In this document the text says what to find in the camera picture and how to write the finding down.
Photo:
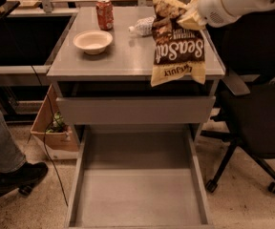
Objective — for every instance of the open grey middle drawer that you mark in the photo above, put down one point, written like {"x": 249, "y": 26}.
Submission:
{"x": 138, "y": 180}

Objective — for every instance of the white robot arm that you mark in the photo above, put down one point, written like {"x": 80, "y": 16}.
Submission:
{"x": 243, "y": 7}

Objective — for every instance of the orange soda can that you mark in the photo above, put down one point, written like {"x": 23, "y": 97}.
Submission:
{"x": 105, "y": 17}

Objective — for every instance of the grey drawer cabinet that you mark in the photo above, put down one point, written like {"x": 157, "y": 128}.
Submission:
{"x": 121, "y": 71}

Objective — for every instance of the white paper bowl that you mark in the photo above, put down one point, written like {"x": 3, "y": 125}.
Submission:
{"x": 93, "y": 42}

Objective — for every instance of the grey top drawer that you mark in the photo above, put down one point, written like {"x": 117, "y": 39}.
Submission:
{"x": 135, "y": 110}

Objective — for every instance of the black shoe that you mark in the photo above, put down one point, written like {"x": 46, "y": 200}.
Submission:
{"x": 26, "y": 175}

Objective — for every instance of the green item in box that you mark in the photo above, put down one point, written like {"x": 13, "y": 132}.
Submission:
{"x": 57, "y": 125}

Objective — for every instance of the cardboard box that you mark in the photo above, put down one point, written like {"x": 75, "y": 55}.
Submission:
{"x": 55, "y": 141}

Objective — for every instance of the clear plastic water bottle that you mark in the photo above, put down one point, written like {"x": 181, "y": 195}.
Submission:
{"x": 143, "y": 27}

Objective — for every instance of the black office chair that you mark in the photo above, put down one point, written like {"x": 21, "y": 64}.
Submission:
{"x": 246, "y": 95}

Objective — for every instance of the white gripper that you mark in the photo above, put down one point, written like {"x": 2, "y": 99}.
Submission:
{"x": 210, "y": 6}

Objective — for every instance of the brown sea salt chip bag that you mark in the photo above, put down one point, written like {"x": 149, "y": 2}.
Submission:
{"x": 178, "y": 51}

